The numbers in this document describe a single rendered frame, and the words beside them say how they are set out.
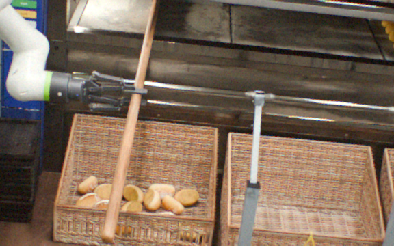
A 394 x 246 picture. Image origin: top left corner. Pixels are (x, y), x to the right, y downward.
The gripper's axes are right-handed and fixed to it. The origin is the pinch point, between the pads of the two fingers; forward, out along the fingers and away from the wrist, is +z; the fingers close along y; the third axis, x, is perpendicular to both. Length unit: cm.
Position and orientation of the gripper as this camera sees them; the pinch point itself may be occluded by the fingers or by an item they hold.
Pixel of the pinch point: (135, 96)
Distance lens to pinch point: 269.9
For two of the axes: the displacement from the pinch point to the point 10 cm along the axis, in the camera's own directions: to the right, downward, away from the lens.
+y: -1.1, 8.9, 4.4
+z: 9.9, 1.1, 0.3
